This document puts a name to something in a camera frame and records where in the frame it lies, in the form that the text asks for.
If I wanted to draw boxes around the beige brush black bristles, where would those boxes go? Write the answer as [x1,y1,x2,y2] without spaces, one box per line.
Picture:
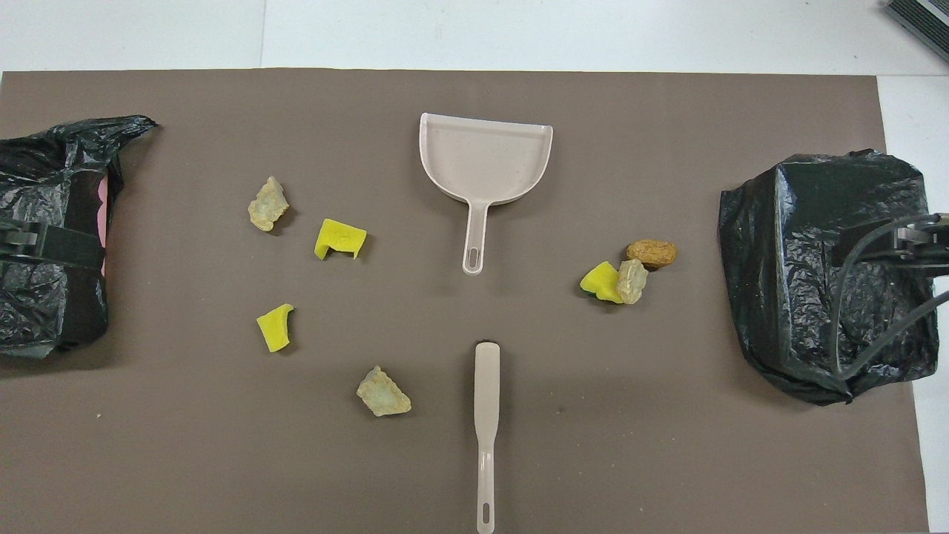
[474,342,501,534]

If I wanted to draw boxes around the black garbage bag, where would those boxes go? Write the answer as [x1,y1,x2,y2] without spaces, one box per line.
[0,115,159,362]
[718,148,941,406]

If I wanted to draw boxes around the beige plastic dustpan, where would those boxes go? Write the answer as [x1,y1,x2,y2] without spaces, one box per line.
[419,113,555,276]

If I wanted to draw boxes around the brown oval sponge piece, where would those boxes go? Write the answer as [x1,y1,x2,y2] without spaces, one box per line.
[626,239,678,269]

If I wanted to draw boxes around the left black garbage bag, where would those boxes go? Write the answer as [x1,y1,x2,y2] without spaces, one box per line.
[0,115,159,362]

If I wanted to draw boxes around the small yellow sponge piece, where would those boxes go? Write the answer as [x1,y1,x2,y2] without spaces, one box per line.
[256,303,295,353]

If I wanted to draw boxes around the brown table mat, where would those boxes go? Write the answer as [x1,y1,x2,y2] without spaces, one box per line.
[0,68,931,534]

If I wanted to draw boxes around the notched yellow sponge piece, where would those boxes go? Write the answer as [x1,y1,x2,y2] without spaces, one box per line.
[314,218,368,261]

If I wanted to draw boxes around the dark grey ribbed box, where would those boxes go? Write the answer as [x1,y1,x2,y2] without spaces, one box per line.
[884,0,949,64]

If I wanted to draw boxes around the right black garbage bag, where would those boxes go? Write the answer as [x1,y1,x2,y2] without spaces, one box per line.
[718,148,941,406]

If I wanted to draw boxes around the small beige sponge scrap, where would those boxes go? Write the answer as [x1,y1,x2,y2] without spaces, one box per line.
[616,258,649,306]

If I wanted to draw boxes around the yellow sponge green backing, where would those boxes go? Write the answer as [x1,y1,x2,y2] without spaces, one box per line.
[580,260,625,305]

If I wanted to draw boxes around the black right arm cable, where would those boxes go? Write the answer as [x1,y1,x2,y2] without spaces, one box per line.
[834,215,949,386]

